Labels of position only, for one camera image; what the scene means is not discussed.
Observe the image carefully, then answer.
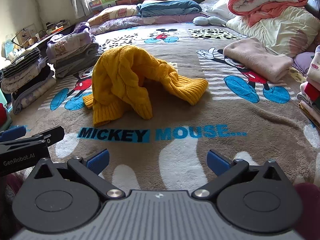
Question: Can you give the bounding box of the cream and red clothes stack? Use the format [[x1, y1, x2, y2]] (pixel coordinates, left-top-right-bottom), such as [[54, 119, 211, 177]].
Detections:
[[297, 45, 320, 128]]

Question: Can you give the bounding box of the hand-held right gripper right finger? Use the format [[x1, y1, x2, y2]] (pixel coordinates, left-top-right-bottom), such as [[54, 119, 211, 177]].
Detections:
[[191, 149, 287, 200]]

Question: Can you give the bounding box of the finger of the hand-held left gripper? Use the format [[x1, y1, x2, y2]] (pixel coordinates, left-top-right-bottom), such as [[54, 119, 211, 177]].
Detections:
[[0, 126, 27, 142], [0, 126, 65, 153]]

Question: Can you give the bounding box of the cartoon printed blanket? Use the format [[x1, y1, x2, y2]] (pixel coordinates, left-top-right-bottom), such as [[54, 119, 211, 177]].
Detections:
[[11, 21, 320, 195]]

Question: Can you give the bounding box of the purple floral pillow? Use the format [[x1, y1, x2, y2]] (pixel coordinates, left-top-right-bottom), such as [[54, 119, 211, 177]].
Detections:
[[89, 14, 210, 35]]

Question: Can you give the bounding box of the cluttered desk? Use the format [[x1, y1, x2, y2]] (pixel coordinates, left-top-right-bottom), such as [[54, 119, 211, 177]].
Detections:
[[0, 21, 80, 60]]

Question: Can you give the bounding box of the light blue plush toy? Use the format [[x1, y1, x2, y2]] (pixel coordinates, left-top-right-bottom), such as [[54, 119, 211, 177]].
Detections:
[[192, 14, 227, 27]]

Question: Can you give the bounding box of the folded blue quilt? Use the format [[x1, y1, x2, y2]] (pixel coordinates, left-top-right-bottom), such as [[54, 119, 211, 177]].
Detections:
[[137, 0, 202, 17]]

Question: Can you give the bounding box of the folded pink towel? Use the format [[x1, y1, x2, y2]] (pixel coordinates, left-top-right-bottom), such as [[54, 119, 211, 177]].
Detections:
[[223, 37, 293, 83]]

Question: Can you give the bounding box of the yellow cartoon pillow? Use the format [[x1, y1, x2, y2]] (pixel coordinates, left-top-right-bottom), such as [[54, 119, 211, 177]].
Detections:
[[87, 5, 140, 27]]

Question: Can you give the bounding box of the white pillow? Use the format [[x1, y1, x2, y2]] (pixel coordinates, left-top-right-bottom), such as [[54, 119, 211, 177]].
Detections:
[[200, 0, 234, 20]]

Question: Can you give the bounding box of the purple and grey clothes stack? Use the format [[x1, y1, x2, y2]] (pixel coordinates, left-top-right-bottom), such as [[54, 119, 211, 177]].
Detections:
[[46, 22, 102, 78]]

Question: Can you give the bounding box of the cream quilt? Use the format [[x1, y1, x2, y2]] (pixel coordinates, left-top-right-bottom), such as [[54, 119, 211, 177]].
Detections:
[[226, 5, 320, 58]]

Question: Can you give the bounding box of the striped topped clothes stack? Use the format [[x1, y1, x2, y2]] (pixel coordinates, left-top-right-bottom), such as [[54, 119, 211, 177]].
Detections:
[[0, 47, 57, 115]]

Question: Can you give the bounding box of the purple cushion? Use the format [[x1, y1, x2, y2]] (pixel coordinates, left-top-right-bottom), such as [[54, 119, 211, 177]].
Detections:
[[293, 52, 316, 77]]

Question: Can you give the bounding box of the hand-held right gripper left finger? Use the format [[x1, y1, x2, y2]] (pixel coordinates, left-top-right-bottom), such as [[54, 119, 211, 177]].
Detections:
[[32, 149, 126, 200]]

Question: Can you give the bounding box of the red cloth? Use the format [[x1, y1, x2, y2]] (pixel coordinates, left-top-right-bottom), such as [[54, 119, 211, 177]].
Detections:
[[0, 104, 10, 128]]

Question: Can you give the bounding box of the yellow knit sweater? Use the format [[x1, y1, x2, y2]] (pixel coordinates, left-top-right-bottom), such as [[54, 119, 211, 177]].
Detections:
[[83, 45, 209, 127]]

